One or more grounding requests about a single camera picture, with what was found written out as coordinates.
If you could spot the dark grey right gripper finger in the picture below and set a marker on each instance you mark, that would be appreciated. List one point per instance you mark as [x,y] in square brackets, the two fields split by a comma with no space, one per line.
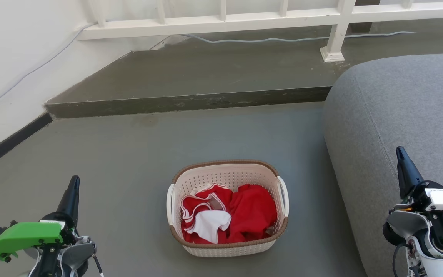
[407,173]

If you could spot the raised concrete step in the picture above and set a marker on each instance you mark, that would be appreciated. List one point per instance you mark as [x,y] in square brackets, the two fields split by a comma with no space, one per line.
[225,73]

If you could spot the plain red garment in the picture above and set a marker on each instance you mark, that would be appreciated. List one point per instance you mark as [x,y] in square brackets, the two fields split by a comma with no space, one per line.
[254,211]

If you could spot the black skirting board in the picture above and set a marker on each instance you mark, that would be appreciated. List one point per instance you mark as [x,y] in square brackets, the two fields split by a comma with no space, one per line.
[10,143]

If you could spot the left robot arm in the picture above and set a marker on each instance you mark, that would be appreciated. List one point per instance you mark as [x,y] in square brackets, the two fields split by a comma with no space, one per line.
[75,254]

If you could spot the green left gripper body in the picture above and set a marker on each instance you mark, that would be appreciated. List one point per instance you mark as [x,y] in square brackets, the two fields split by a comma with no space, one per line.
[25,234]

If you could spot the white metal railing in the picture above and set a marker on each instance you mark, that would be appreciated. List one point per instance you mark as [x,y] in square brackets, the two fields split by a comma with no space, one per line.
[214,23]

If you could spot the red garment with white trim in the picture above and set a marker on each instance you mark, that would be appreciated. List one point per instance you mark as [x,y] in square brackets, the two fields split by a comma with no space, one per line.
[198,202]

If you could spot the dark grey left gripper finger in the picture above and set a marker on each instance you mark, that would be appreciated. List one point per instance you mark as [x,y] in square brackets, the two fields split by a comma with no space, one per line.
[70,200]

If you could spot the cream perforated laundry basket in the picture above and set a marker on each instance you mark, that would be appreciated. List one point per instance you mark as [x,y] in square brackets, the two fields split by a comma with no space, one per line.
[225,173]

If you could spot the grey fabric sofa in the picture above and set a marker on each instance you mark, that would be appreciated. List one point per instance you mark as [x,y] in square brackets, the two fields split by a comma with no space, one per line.
[398,107]

